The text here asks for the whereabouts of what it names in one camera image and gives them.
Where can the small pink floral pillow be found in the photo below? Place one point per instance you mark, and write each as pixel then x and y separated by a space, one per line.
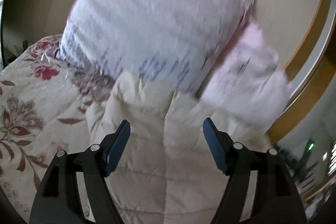
pixel 247 79

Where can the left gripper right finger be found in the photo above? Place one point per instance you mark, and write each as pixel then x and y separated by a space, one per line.
pixel 230 157

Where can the beige quilted down jacket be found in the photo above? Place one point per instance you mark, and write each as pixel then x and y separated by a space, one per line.
pixel 166 173

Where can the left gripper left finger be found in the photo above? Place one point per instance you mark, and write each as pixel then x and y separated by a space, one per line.
pixel 104 158

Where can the floral bed quilt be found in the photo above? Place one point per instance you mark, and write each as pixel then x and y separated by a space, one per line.
pixel 44 103

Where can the large floral pink pillow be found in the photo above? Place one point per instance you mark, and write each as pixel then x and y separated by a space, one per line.
pixel 173 41

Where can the wooden headboard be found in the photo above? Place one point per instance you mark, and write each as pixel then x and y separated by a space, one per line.
pixel 309 70

